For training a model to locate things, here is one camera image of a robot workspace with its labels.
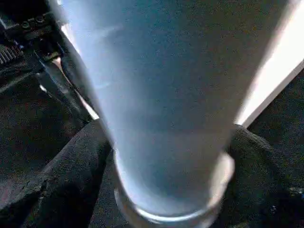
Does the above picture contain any black plastic mat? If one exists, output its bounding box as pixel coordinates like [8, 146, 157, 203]
[0, 62, 304, 228]

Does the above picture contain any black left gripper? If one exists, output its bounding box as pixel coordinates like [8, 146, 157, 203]
[0, 12, 65, 91]

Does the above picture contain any white plastic table top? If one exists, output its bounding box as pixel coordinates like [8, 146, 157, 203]
[235, 47, 304, 129]

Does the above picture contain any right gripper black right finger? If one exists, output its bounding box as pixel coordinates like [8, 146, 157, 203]
[216, 124, 304, 228]

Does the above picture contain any white plastic table leg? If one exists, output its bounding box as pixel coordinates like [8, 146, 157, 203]
[47, 0, 304, 228]

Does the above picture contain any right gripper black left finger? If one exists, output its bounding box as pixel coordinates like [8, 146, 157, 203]
[0, 118, 118, 228]

